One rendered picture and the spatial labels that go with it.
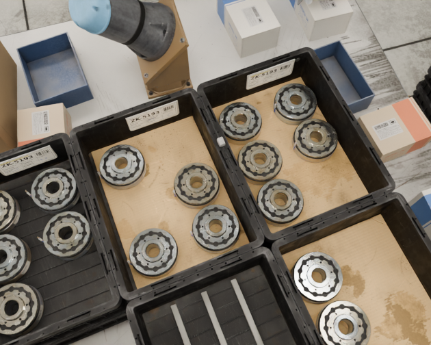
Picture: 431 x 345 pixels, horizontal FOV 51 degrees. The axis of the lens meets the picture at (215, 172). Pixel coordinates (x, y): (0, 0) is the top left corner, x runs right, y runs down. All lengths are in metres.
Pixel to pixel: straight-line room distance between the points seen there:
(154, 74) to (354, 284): 0.71
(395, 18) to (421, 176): 1.40
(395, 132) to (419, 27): 1.40
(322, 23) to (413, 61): 1.10
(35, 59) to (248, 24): 0.64
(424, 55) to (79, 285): 1.98
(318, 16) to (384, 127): 0.38
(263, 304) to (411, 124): 0.61
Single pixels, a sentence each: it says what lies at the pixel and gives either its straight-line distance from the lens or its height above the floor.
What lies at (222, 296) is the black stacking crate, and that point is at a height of 0.83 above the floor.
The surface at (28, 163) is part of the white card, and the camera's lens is 1.10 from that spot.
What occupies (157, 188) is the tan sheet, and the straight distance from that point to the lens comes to 1.05.
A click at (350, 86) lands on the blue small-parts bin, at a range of 1.37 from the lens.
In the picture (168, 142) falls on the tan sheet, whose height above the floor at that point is 0.83.
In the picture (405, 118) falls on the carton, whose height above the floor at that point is 0.77.
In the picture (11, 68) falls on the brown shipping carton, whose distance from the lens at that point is 1.44.
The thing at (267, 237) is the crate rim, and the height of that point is 0.93.
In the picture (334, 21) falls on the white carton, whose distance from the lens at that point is 1.42.
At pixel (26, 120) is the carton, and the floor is 0.78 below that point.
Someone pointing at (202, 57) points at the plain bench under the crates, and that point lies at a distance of 1.38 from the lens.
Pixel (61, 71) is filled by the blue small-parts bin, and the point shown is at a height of 0.70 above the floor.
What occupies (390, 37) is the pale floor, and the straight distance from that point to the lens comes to 2.49.
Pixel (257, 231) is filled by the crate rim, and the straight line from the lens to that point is 0.90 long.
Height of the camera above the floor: 1.80
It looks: 67 degrees down
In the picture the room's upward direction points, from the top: 1 degrees counter-clockwise
